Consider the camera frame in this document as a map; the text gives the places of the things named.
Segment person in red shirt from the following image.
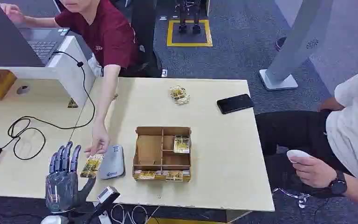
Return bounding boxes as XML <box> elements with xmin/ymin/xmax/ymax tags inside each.
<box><xmin>0</xmin><ymin>0</ymin><xmax>165</xmax><ymax>157</ymax></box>

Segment black smartphone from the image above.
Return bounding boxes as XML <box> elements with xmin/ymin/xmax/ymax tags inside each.
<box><xmin>216</xmin><ymin>93</ymin><xmax>255</xmax><ymax>115</ymax></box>

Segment yellow card standing in box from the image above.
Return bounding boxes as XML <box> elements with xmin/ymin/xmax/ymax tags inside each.
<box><xmin>173</xmin><ymin>134</ymin><xmax>191</xmax><ymax>154</ymax></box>

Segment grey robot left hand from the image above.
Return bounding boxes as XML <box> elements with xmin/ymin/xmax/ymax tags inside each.
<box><xmin>45</xmin><ymin>141</ymin><xmax>96</xmax><ymax>214</ymax></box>

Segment white cable under table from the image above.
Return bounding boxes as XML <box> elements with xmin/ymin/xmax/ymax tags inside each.
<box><xmin>110</xmin><ymin>203</ymin><xmax>161</xmax><ymax>224</ymax></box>

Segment loose pile of cards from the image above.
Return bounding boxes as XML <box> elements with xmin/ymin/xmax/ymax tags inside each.
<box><xmin>169</xmin><ymin>85</ymin><xmax>191</xmax><ymax>106</ymax></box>

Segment person in white shirt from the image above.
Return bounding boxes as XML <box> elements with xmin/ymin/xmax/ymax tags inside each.
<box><xmin>255</xmin><ymin>63</ymin><xmax>358</xmax><ymax>209</ymax></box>

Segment yellow printed card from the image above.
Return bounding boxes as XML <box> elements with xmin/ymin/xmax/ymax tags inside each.
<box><xmin>80</xmin><ymin>154</ymin><xmax>105</xmax><ymax>179</ymax></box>

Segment white desk riser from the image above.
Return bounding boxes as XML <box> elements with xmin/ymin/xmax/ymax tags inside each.
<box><xmin>0</xmin><ymin>35</ymin><xmax>96</xmax><ymax>109</ymax></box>

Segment grey flat power bank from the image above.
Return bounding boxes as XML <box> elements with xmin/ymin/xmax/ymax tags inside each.
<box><xmin>99</xmin><ymin>145</ymin><xmax>126</xmax><ymax>180</ymax></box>

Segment white handheld remote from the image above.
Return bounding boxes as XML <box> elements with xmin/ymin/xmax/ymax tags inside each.
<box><xmin>286</xmin><ymin>149</ymin><xmax>315</xmax><ymax>164</ymax></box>

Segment dark laptop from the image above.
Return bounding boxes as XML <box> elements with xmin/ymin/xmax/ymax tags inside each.
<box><xmin>0</xmin><ymin>0</ymin><xmax>71</xmax><ymax>68</ymax></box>

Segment person's hand at card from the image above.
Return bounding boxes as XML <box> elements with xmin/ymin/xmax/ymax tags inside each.
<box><xmin>84</xmin><ymin>121</ymin><xmax>110</xmax><ymax>157</ymax></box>

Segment white stand column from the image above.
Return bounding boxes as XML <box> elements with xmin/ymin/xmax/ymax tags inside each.
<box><xmin>259</xmin><ymin>0</ymin><xmax>335</xmax><ymax>91</ymax></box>

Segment row of yellow cards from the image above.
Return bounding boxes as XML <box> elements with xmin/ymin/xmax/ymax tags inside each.
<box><xmin>134</xmin><ymin>169</ymin><xmax>191</xmax><ymax>182</ymax></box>

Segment wooden card box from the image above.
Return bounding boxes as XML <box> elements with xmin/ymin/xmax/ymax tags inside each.
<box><xmin>132</xmin><ymin>126</ymin><xmax>192</xmax><ymax>182</ymax></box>

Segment dark shoe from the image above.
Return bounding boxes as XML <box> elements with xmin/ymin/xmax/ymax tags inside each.
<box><xmin>274</xmin><ymin>36</ymin><xmax>288</xmax><ymax>52</ymax></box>

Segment black smartwatch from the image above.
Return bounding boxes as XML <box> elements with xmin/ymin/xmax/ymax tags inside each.
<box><xmin>328</xmin><ymin>169</ymin><xmax>349</xmax><ymax>196</ymax></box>

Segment black robot legs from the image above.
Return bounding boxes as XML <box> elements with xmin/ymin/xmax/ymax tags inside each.
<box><xmin>175</xmin><ymin>0</ymin><xmax>203</xmax><ymax>35</ymax></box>

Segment grey desk grommet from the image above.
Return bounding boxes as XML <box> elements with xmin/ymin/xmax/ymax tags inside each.
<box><xmin>16</xmin><ymin>85</ymin><xmax>31</xmax><ymax>96</ymax></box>

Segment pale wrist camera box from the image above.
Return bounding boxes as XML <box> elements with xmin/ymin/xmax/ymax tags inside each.
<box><xmin>96</xmin><ymin>186</ymin><xmax>121</xmax><ymax>212</ymax></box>

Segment black cable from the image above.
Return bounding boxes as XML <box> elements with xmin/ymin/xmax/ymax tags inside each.
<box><xmin>7</xmin><ymin>50</ymin><xmax>96</xmax><ymax>161</ymax></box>

